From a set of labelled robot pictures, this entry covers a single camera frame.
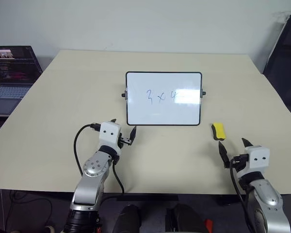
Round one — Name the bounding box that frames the open grey laptop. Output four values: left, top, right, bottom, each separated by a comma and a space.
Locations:
0, 45, 43, 117

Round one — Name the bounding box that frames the dark rounded shape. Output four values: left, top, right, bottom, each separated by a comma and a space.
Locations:
112, 204, 141, 233
165, 203, 205, 233

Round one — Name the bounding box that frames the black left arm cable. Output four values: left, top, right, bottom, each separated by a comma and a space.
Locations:
74, 123, 125, 202

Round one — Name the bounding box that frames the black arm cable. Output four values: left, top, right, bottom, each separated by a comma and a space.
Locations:
229, 157, 256, 233
74, 123, 125, 202

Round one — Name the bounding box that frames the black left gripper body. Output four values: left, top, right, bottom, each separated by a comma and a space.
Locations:
118, 132, 133, 149

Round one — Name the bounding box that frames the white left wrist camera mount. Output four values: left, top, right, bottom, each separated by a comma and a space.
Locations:
98, 121, 123, 156

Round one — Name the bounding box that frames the black-framed small whiteboard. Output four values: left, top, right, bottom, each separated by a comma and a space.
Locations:
121, 71, 207, 127

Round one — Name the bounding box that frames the black floor cable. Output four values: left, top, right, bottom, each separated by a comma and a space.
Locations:
9, 190, 71, 229

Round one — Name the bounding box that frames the black table frame bar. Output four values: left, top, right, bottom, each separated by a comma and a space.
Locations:
116, 194, 179, 201

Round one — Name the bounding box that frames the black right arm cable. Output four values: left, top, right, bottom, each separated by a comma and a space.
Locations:
229, 157, 256, 233

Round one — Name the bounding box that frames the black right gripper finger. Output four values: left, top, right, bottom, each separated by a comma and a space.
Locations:
218, 141, 230, 169
241, 137, 255, 149

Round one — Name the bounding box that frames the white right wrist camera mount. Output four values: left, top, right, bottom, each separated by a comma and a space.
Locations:
236, 145, 271, 180

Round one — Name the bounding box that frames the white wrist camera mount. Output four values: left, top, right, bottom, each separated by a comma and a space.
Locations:
236, 145, 271, 180
98, 121, 123, 156

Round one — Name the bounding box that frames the yellow and black eraser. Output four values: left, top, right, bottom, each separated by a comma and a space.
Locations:
210, 122, 227, 141

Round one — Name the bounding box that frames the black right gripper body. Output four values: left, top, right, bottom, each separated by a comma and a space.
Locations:
229, 153, 249, 174

